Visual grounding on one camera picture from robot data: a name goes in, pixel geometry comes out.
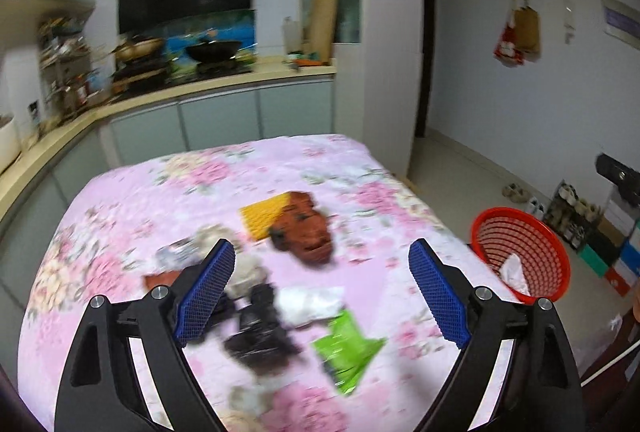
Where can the green plastic wrapper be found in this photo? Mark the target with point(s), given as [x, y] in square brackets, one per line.
[345, 353]

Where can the golden pan on stove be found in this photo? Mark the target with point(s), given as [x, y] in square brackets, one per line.
[131, 50]

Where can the metal spice rack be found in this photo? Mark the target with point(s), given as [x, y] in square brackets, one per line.
[65, 66]

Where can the black shoe rack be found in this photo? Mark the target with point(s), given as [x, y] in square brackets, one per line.
[571, 217]

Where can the red plastic mesh basket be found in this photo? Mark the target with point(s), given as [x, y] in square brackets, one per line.
[500, 232]

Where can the pink floral table cloth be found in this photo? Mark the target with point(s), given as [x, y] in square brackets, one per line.
[107, 241]

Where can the beige slippers on floor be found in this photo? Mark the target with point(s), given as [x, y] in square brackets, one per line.
[517, 194]

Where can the small brown wrapper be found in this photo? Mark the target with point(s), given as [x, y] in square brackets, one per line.
[160, 279]

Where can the brown paper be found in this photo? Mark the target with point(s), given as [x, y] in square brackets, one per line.
[302, 230]

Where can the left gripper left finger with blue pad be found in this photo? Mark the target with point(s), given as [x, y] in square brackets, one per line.
[198, 290]

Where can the lower kitchen cabinets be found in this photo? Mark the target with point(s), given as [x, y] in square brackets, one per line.
[39, 187]

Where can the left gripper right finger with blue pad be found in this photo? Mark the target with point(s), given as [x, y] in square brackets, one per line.
[445, 290]

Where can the gas stove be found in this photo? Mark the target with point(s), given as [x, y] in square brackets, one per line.
[178, 73]

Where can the stacked coloured boxes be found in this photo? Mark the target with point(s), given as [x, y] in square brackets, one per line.
[611, 248]

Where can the red hanging bag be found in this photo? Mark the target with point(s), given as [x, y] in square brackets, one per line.
[505, 50]

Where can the black wok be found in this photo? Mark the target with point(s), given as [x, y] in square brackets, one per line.
[213, 52]

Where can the wooden cutting board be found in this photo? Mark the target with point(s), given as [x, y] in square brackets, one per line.
[321, 30]

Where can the beige tissue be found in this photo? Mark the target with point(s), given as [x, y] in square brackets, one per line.
[248, 270]

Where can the brown hanging paper bag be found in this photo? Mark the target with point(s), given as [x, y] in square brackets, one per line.
[527, 31]

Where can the white plastic bottle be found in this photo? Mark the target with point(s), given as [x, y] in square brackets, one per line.
[292, 36]

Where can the white shoes on floor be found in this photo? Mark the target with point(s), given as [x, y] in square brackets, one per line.
[535, 208]

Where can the white rice cooker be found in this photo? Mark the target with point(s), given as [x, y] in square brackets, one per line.
[10, 145]

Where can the white paper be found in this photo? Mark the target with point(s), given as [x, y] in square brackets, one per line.
[511, 273]

